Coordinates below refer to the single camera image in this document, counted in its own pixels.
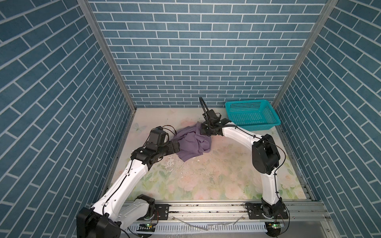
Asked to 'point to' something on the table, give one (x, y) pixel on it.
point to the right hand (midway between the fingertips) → (201, 131)
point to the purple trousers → (192, 142)
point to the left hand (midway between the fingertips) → (177, 146)
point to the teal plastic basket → (252, 115)
